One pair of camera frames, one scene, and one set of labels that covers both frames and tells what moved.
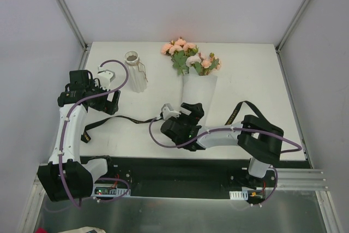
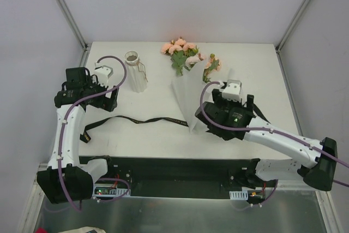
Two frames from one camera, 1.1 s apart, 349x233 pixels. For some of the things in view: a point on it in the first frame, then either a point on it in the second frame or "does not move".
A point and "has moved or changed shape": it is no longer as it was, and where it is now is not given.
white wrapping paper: x=197 y=89 has moved or changed shape
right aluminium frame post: x=299 y=11 does not move
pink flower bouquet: x=184 y=55 does not move
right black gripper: x=188 y=113 → x=250 y=102
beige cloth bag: x=84 y=229 does not move
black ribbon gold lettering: x=86 y=137 does not move
